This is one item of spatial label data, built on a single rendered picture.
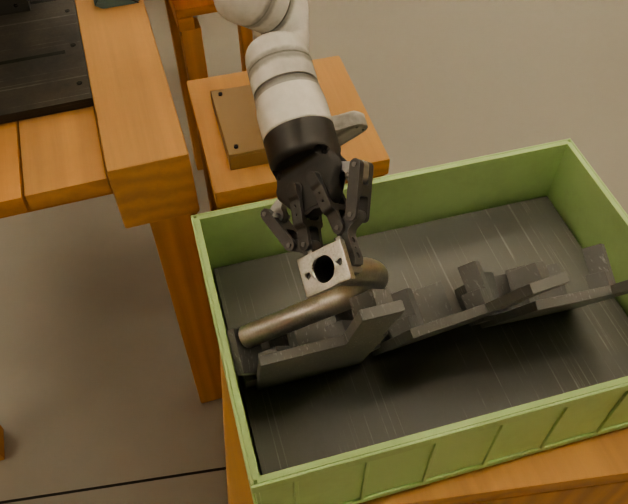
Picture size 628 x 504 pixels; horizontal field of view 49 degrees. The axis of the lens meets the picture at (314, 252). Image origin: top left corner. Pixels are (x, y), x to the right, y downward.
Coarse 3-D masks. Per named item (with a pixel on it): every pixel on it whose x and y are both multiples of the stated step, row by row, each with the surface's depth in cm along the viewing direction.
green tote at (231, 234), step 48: (384, 192) 107; (432, 192) 110; (480, 192) 114; (528, 192) 117; (576, 192) 110; (240, 240) 106; (624, 240) 101; (624, 384) 84; (240, 432) 80; (432, 432) 80; (480, 432) 83; (528, 432) 88; (576, 432) 94; (288, 480) 77; (336, 480) 82; (384, 480) 87; (432, 480) 91
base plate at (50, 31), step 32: (32, 0) 146; (64, 0) 146; (0, 32) 139; (32, 32) 139; (64, 32) 139; (0, 64) 133; (32, 64) 133; (64, 64) 133; (0, 96) 127; (32, 96) 127; (64, 96) 127
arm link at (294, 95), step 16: (272, 80) 69; (288, 80) 69; (304, 80) 69; (256, 96) 71; (272, 96) 69; (288, 96) 68; (304, 96) 68; (320, 96) 70; (256, 112) 71; (272, 112) 69; (288, 112) 68; (304, 112) 68; (320, 112) 69; (352, 112) 73; (272, 128) 68; (336, 128) 73; (352, 128) 74
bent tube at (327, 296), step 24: (312, 264) 66; (336, 264) 64; (312, 288) 66; (336, 288) 81; (360, 288) 77; (384, 288) 76; (288, 312) 84; (312, 312) 82; (336, 312) 81; (240, 336) 87; (264, 336) 86
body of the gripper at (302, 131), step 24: (312, 120) 68; (264, 144) 70; (288, 144) 67; (312, 144) 67; (336, 144) 69; (288, 168) 70; (312, 168) 68; (336, 168) 67; (312, 192) 68; (336, 192) 67; (312, 216) 70
